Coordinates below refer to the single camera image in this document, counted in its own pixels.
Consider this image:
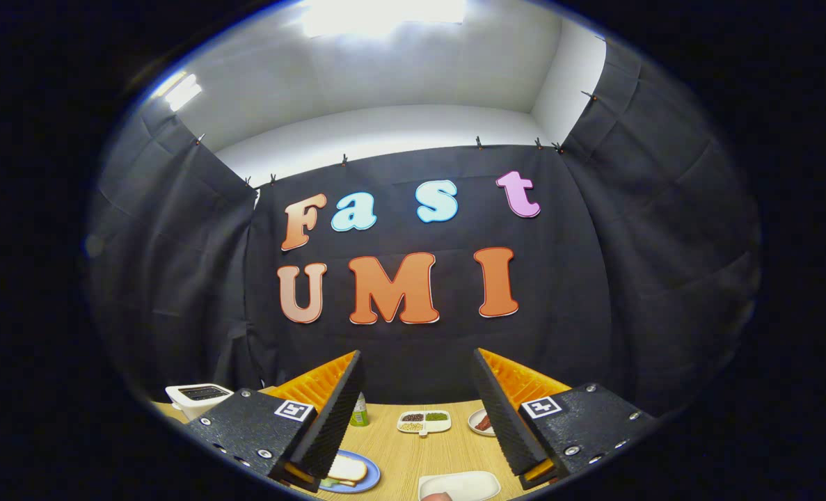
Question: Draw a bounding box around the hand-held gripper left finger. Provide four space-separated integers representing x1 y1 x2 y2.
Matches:
183 349 366 492

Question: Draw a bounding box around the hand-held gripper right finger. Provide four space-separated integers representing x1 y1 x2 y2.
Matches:
474 347 658 490

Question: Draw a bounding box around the toasted bread slice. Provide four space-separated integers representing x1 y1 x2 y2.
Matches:
326 455 369 484

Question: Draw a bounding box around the white round plate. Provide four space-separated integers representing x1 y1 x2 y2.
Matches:
468 408 497 437

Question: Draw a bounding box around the white divided dish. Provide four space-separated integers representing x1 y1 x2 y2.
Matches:
397 410 452 437

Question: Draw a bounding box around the blue round plate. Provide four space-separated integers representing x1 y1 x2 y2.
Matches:
319 450 381 494

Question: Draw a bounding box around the white rectangular plate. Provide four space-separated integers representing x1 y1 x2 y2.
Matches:
418 470 502 501

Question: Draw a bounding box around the white toaster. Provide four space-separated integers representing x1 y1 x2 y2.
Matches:
165 383 235 421

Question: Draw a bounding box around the black backdrop cloth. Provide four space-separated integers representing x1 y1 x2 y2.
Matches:
86 35 763 418

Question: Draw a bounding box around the small ceiling light strip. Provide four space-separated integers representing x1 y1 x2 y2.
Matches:
162 73 203 112

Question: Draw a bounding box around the large ceiling light panel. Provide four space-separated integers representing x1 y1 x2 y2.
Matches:
300 0 468 39

